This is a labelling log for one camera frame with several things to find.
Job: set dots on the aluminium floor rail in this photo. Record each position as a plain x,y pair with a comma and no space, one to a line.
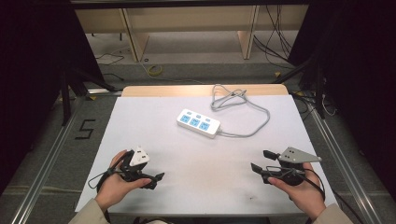
46,161
345,168

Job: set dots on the person's left hand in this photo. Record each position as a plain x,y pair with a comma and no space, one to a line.
113,186

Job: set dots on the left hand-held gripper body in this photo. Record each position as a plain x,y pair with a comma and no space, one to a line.
134,172

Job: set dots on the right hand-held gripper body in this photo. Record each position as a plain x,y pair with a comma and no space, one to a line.
299,156

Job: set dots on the person's right hand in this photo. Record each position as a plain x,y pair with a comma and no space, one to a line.
303,196

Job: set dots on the light wooden desk frame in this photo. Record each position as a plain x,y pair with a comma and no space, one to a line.
186,18

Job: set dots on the white table cover sheet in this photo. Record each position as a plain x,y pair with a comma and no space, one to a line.
193,174

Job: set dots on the white power strip blue sockets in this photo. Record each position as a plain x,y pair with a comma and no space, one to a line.
199,123

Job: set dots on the black metal stand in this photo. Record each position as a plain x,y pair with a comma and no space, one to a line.
67,93
317,87

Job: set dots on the black curtain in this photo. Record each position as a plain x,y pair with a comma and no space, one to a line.
31,77
361,77

